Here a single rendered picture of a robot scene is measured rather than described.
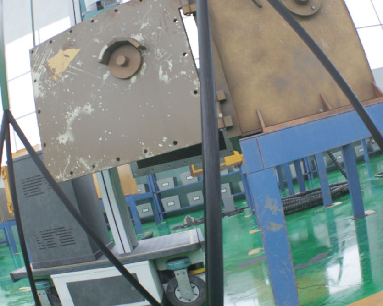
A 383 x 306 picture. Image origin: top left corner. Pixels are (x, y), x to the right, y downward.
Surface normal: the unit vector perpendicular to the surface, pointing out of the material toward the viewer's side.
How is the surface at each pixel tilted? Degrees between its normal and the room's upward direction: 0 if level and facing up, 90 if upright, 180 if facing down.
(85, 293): 90
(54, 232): 90
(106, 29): 90
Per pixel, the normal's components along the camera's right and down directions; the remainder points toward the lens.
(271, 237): -0.12, -0.05
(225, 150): 0.40, -0.18
